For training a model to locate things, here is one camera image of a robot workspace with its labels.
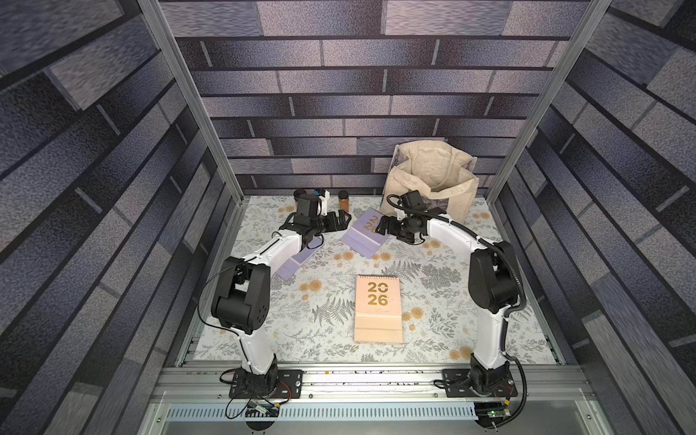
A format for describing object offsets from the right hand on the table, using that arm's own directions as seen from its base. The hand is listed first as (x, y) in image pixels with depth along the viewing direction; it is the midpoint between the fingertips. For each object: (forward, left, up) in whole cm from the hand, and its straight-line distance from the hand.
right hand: (385, 231), depth 97 cm
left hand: (+1, +16, +8) cm, 18 cm away
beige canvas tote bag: (+22, -24, +8) cm, 33 cm away
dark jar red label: (-7, +26, +24) cm, 36 cm away
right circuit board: (-53, -26, -10) cm, 60 cm away
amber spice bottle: (+17, +16, -2) cm, 24 cm away
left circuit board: (-54, +37, -9) cm, 66 cm away
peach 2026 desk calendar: (-28, +3, -5) cm, 28 cm away
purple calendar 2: (+3, +8, -9) cm, 12 cm away
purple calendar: (-12, +36, -9) cm, 39 cm away
